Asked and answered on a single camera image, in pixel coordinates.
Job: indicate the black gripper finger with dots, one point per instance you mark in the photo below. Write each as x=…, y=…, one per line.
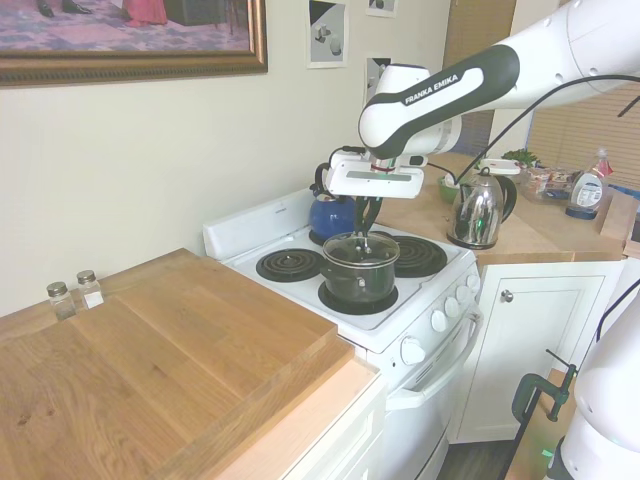
x=361, y=215
x=373, y=212

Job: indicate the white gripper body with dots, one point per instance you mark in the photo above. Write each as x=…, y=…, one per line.
x=370, y=185

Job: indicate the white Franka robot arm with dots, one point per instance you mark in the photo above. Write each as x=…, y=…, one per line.
x=425, y=105

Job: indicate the black cooking pot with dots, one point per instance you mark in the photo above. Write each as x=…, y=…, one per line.
x=350, y=287

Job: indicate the blue stovetop kettle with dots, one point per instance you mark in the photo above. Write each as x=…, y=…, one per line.
x=335, y=217

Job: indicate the black coil burner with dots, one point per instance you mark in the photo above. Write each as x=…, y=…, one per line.
x=285, y=265
x=425, y=257
x=357, y=307

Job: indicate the green bowl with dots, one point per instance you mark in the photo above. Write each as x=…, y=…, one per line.
x=446, y=192

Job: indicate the stainless steel electric kettle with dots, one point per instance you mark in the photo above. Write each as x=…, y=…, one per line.
x=475, y=215

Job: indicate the white electric stove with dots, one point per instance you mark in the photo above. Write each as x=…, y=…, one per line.
x=380, y=322

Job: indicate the white stove knob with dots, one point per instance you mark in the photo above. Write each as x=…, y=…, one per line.
x=462, y=293
x=412, y=350
x=451, y=306
x=439, y=321
x=472, y=283

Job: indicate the white red flat container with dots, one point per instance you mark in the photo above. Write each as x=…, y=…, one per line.
x=500, y=166

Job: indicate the green leafy herbs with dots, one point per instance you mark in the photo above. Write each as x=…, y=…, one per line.
x=521, y=157

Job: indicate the silver cabinet knob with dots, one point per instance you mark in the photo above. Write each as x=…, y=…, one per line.
x=507, y=295

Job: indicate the clear plastic food container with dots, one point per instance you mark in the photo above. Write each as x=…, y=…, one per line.
x=547, y=187

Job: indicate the brown wooden door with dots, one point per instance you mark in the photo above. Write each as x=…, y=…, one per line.
x=480, y=25

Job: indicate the blue tape roll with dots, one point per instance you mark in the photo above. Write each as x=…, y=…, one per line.
x=580, y=212

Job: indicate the brown window blind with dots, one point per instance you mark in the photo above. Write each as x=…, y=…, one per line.
x=575, y=140

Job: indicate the white cabinet door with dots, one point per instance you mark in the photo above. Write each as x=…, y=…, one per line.
x=540, y=350

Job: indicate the clear dish soap bottle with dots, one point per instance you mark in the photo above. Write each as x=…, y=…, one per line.
x=590, y=187

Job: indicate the white base cabinet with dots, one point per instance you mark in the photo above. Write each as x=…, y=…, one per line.
x=350, y=440

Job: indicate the green metal clamp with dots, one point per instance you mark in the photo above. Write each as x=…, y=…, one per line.
x=525, y=387

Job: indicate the large wooden cutting board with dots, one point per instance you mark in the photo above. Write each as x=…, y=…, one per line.
x=175, y=360

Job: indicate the light wooden block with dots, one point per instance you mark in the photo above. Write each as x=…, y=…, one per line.
x=620, y=215

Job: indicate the glass salt shaker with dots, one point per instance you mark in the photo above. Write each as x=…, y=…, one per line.
x=90, y=290

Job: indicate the gold framed painting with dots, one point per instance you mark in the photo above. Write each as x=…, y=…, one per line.
x=125, y=30

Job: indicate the glass pepper shaker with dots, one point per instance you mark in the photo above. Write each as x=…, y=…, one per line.
x=62, y=302

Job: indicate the medium grey wall print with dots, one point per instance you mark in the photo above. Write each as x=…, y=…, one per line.
x=371, y=75

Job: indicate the large grey wall print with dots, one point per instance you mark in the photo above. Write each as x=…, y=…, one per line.
x=327, y=35

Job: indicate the small grey wall print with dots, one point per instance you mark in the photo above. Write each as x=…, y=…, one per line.
x=381, y=6

